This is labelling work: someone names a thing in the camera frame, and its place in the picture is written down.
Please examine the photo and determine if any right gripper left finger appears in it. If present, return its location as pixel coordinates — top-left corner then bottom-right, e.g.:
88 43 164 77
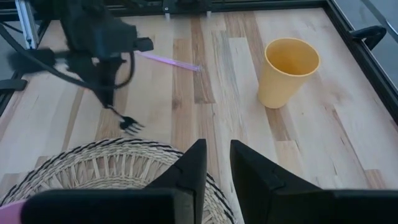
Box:
20 138 208 224

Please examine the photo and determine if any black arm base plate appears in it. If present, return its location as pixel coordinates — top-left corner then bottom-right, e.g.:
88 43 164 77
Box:
161 0 213 19

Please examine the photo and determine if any pink drinking straw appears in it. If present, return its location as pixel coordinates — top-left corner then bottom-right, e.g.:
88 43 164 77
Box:
135 50 202 73

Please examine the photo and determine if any black clamp hook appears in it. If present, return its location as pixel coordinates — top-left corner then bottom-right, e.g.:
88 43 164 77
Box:
348 25 387 51

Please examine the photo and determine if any silver aluminium post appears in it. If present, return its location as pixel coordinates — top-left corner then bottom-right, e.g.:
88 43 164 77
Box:
14 0 40 50

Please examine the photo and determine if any yellow plastic cup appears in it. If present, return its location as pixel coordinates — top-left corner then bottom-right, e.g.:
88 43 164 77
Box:
257 37 322 110

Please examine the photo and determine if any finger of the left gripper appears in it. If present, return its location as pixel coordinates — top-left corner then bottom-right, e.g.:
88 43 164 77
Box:
67 58 106 106
101 58 125 106

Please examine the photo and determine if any round woven straw placemat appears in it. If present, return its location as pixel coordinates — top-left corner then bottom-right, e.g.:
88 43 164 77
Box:
0 138 238 224

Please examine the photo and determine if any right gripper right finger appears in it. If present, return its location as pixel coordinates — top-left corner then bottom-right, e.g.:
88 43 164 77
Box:
229 139 398 224

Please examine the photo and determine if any fork with orange handle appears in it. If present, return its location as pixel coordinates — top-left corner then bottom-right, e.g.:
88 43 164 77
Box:
104 104 146 136

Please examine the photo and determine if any pink plastic bowl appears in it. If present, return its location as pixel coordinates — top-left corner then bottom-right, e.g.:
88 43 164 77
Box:
0 198 27 224

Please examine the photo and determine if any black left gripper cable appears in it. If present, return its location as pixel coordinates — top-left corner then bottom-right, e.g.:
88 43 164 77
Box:
0 23 136 91

